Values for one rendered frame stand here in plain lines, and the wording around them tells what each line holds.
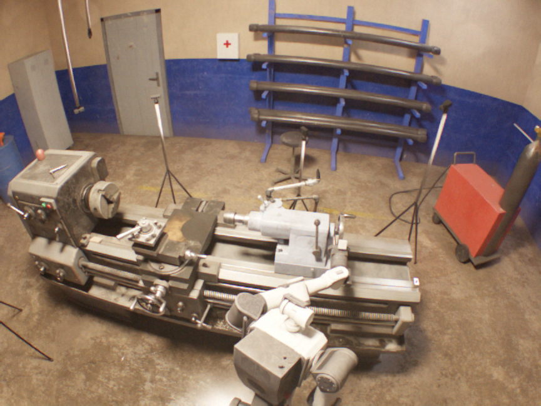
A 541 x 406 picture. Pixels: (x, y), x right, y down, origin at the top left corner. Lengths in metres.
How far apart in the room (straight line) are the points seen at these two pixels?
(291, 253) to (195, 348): 1.22
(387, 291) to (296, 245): 0.61
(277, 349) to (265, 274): 0.85
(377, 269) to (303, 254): 0.61
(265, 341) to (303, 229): 0.77
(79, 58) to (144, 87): 1.47
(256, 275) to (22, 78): 4.73
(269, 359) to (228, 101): 4.16
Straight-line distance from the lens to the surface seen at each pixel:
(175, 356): 2.56
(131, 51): 5.21
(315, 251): 1.69
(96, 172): 2.30
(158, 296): 1.79
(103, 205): 2.13
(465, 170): 3.66
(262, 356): 1.06
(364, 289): 1.85
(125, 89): 5.48
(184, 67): 4.87
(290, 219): 1.70
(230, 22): 4.50
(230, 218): 1.77
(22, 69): 5.45
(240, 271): 1.86
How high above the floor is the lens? 2.29
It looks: 39 degrees down
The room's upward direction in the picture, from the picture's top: 2 degrees clockwise
